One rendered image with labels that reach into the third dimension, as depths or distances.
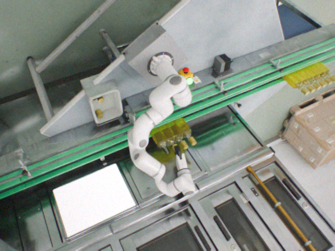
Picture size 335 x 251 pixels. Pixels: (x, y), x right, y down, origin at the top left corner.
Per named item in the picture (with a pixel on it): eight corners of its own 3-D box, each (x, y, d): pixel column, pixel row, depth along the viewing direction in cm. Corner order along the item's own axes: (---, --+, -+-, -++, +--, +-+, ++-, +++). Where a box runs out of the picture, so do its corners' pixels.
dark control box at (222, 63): (212, 65, 204) (220, 72, 200) (214, 56, 198) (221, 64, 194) (223, 61, 207) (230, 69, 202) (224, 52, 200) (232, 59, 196)
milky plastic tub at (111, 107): (91, 115, 183) (96, 125, 178) (84, 89, 165) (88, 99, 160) (118, 105, 188) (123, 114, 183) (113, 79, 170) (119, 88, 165)
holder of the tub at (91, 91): (93, 120, 187) (97, 128, 183) (84, 88, 166) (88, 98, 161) (119, 110, 192) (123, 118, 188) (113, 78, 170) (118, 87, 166)
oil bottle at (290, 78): (276, 73, 227) (302, 97, 211) (278, 68, 222) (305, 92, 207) (282, 71, 228) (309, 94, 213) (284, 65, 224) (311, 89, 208)
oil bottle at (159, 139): (145, 126, 195) (159, 150, 183) (144, 120, 191) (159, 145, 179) (153, 123, 197) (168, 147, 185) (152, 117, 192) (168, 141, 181)
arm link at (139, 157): (172, 153, 149) (163, 144, 163) (140, 129, 141) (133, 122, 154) (152, 179, 150) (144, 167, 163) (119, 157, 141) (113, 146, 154)
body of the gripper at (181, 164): (189, 176, 175) (185, 160, 182) (190, 168, 167) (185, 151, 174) (177, 179, 174) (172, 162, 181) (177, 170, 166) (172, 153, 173)
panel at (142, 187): (51, 191, 180) (67, 242, 162) (49, 189, 178) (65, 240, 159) (181, 135, 206) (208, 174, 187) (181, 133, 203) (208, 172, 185)
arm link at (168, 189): (160, 159, 155) (189, 178, 164) (144, 171, 161) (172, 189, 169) (160, 171, 148) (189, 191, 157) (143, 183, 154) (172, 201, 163)
